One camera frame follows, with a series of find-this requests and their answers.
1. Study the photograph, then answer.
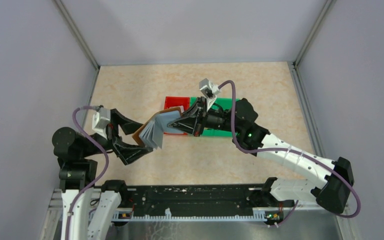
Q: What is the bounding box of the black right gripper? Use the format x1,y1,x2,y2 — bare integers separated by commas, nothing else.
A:
168,95,242,137

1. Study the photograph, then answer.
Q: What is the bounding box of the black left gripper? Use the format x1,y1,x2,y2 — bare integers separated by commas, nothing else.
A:
81,108,154,164

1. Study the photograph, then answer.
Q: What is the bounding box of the brown leather card holder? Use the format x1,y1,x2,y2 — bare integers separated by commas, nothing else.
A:
132,106,184,149

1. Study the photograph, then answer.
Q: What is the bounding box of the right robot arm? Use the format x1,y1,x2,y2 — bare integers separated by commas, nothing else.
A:
168,97,356,215

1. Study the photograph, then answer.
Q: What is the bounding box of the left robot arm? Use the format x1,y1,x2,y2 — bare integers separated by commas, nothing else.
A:
51,105,153,240

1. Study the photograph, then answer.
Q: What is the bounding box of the green bin with black cards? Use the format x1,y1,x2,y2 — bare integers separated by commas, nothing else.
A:
211,98,233,111

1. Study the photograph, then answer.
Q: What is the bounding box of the green bin with gold cards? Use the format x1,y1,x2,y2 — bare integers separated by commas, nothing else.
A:
189,96,236,138

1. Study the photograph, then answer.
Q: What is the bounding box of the red plastic bin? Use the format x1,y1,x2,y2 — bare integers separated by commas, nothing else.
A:
163,96,191,137

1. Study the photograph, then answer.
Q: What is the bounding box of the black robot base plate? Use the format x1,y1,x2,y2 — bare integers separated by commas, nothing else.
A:
113,183,295,222

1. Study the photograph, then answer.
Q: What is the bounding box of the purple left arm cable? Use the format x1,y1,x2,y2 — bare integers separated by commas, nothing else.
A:
64,105,110,240

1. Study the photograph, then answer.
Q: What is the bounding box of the aluminium frame rail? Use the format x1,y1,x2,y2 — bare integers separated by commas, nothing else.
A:
47,187,350,223

